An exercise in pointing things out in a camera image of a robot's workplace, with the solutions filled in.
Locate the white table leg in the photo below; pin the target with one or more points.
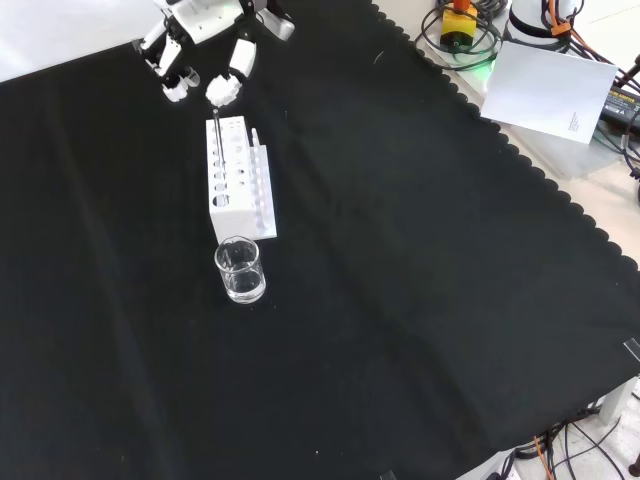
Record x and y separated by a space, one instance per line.
619 400

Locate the white test tube rack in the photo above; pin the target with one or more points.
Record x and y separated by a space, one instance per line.
235 215

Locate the black bench cloth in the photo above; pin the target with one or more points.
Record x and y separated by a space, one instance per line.
350 300

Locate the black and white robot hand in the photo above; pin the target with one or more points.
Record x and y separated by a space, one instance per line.
205 22

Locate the yellow stop button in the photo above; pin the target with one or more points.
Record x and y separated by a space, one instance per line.
457 27

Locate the black power adapter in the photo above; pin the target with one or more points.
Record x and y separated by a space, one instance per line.
622 104

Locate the small clear glass beaker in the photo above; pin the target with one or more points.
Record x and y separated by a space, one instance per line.
241 280

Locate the clear cloth clip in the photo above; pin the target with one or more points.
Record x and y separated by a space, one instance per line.
387 475
633 348
134 46

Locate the pale board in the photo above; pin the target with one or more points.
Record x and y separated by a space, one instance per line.
545 90

